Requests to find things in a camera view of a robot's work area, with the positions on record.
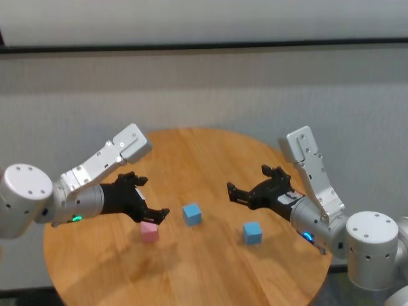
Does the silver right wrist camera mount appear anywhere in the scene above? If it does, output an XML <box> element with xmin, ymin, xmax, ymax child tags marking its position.
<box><xmin>278</xmin><ymin>126</ymin><xmax>346</xmax><ymax>224</ymax></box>

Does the black wall rail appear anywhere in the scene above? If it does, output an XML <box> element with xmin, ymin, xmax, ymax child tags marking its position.
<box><xmin>0</xmin><ymin>37</ymin><xmax>408</xmax><ymax>52</ymax></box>

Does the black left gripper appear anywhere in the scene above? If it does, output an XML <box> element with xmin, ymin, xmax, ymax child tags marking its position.
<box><xmin>101</xmin><ymin>171</ymin><xmax>170</xmax><ymax>226</ymax></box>

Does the pink cube block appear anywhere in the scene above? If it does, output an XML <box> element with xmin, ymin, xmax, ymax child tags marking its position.
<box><xmin>140</xmin><ymin>222</ymin><xmax>159</xmax><ymax>244</ymax></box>

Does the blue cube block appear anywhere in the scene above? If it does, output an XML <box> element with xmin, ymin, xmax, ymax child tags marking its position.
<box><xmin>242</xmin><ymin>222</ymin><xmax>263</xmax><ymax>245</ymax></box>
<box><xmin>182</xmin><ymin>203</ymin><xmax>203</xmax><ymax>227</ymax></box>

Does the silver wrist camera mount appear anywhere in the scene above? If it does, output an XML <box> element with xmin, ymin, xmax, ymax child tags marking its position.
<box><xmin>278</xmin><ymin>126</ymin><xmax>346</xmax><ymax>224</ymax></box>
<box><xmin>60</xmin><ymin>123</ymin><xmax>153</xmax><ymax>195</ymax></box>

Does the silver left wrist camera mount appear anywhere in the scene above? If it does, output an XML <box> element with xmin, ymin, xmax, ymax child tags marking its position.
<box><xmin>60</xmin><ymin>123</ymin><xmax>153</xmax><ymax>195</ymax></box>

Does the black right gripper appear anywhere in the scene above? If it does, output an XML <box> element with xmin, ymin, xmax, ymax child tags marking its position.
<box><xmin>226</xmin><ymin>164</ymin><xmax>305</xmax><ymax>221</ymax></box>

